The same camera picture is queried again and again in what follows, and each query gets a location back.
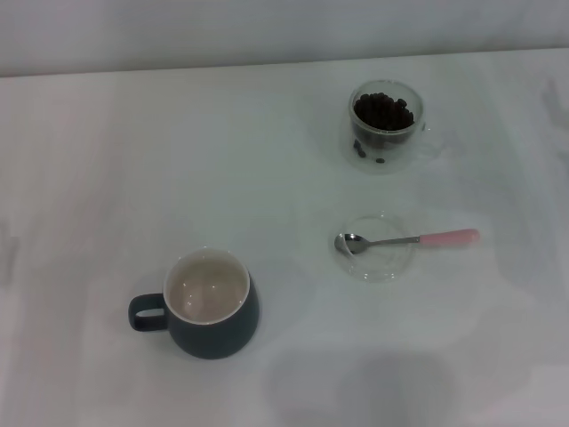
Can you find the dark teal ceramic mug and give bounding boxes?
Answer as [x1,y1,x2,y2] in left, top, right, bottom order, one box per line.
[127,248,261,359]

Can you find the pink-handled metal spoon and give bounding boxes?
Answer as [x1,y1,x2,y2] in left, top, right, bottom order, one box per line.
[333,228,481,258]

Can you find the coffee beans pile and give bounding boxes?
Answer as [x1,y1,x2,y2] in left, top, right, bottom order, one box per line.
[353,92,416,147]

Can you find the double-walled glass cup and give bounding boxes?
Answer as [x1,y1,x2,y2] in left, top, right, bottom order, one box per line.
[340,78,446,175]

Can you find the clear glass saucer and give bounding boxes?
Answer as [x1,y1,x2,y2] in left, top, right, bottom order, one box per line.
[333,214,417,284]

